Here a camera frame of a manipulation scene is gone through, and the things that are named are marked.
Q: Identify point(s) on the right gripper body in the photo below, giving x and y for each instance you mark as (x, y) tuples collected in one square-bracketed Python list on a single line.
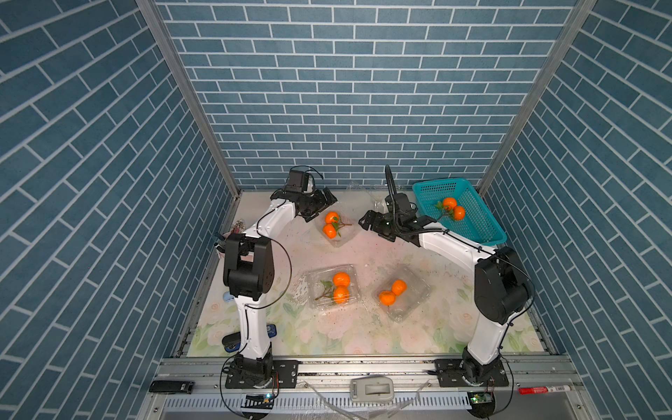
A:
[(388, 229)]

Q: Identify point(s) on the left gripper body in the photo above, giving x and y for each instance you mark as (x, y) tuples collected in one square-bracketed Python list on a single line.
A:
[(311, 204)]

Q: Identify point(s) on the clear container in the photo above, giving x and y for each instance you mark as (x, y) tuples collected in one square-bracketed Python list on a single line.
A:
[(308, 288), (347, 233), (418, 291), (368, 197)]

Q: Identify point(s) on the orange pair with leaves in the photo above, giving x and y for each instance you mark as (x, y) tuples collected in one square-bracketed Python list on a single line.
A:
[(449, 207)]

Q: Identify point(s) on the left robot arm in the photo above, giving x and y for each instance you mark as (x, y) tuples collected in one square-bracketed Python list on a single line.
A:
[(248, 268)]

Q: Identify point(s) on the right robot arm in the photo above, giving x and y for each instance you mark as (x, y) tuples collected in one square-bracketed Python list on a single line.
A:
[(502, 290)]

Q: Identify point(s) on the pink pen cup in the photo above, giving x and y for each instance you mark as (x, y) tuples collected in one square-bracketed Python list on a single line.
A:
[(237, 228)]

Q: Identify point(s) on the teal plastic basket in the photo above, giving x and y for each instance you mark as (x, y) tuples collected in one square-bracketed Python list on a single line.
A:
[(479, 225)]

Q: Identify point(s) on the blue card on table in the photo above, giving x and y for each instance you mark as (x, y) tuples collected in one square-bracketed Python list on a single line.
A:
[(272, 331)]

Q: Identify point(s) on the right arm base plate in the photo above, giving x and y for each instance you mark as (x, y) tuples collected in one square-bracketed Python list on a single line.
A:
[(454, 373)]

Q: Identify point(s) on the grey box on rail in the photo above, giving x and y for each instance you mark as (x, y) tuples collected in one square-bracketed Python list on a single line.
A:
[(372, 390)]

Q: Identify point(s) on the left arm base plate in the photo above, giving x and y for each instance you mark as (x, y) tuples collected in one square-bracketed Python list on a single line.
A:
[(284, 374)]

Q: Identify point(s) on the black device on rail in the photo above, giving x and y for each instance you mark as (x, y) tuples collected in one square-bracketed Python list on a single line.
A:
[(163, 387)]

